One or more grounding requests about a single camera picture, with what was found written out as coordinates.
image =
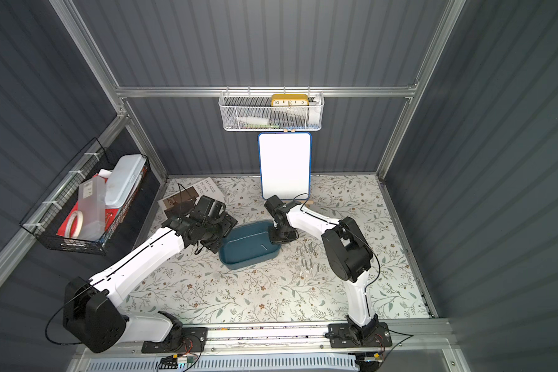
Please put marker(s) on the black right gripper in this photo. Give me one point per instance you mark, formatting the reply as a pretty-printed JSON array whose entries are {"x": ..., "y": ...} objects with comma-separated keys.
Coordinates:
[{"x": 283, "y": 232}]

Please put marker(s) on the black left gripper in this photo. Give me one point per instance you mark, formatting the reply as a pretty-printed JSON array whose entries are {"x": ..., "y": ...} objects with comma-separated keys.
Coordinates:
[{"x": 215, "y": 231}]

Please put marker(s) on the teal plastic tray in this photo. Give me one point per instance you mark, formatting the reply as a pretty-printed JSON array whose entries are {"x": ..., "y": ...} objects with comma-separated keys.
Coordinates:
[{"x": 248, "y": 245}]

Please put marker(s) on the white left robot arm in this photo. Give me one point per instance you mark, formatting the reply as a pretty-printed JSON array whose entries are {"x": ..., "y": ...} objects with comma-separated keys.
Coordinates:
[{"x": 91, "y": 310}]

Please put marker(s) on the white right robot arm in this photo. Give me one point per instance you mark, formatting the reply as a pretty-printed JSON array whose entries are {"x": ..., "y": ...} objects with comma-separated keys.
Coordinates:
[{"x": 347, "y": 251}]

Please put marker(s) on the translucent plastic box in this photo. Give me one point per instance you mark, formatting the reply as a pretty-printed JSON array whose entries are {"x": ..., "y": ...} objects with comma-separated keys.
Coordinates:
[{"x": 91, "y": 201}]

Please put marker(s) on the interior design trends magazine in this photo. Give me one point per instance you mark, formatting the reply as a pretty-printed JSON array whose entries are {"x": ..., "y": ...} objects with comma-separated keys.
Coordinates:
[{"x": 183, "y": 196}]

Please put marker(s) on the blue framed whiteboard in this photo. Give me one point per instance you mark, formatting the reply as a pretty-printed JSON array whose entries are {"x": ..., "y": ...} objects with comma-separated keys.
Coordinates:
[{"x": 285, "y": 165}]

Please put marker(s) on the white plastic case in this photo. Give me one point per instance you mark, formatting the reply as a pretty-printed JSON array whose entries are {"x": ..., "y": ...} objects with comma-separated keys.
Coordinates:
[{"x": 122, "y": 179}]

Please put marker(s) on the white tape roll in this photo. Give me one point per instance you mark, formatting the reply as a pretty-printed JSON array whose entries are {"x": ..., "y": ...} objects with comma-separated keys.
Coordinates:
[{"x": 74, "y": 225}]

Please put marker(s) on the yellow clock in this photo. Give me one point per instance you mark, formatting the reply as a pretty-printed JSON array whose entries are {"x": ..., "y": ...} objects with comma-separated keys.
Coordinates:
[{"x": 289, "y": 100}]

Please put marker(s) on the white mesh wall basket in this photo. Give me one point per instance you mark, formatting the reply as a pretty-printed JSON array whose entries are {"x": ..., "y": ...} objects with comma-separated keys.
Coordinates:
[{"x": 243, "y": 113}]

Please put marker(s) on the black wire wall basket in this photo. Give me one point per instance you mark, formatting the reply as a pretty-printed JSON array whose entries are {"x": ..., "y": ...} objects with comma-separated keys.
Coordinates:
[{"x": 51, "y": 212}]

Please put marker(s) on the aluminium frame rail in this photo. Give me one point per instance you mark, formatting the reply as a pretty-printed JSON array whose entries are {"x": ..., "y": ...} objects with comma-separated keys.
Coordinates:
[{"x": 215, "y": 92}]

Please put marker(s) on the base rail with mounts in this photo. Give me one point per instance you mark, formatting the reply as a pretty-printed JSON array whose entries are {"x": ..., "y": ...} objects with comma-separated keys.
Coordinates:
[{"x": 309, "y": 337}]

